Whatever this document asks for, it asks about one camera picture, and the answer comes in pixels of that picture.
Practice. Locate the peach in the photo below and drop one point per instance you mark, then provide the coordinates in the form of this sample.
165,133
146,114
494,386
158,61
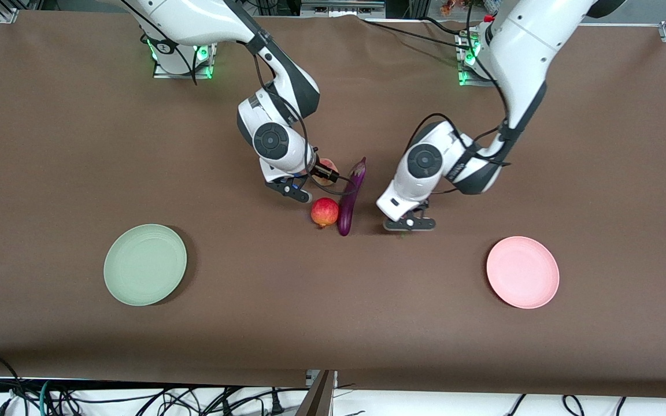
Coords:
324,181

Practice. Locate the purple eggplant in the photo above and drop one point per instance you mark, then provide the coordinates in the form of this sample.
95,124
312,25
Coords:
346,216

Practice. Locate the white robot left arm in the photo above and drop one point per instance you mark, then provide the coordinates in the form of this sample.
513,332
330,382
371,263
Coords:
524,52

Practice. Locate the red pomegranate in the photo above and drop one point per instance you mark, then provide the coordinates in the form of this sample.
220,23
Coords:
324,211

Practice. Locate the brown table cover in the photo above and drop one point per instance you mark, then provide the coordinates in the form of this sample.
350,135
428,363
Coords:
333,323

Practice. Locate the pink plate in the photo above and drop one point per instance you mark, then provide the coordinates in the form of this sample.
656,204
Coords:
522,272

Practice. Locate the green plate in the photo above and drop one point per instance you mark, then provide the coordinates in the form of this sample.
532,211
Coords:
145,264

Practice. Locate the grey metal box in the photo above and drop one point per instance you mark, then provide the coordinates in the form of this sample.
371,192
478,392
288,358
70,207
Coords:
341,8

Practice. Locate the orange background item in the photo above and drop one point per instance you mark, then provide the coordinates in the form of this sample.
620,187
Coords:
454,7

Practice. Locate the black power plug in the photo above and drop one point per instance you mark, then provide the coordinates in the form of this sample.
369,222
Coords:
276,403

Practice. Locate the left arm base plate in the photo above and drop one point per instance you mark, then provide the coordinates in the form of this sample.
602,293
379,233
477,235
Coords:
472,80

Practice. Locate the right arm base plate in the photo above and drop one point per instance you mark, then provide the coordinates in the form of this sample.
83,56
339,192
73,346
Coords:
165,73

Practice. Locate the aluminium profile post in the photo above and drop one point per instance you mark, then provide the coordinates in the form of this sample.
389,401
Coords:
318,398

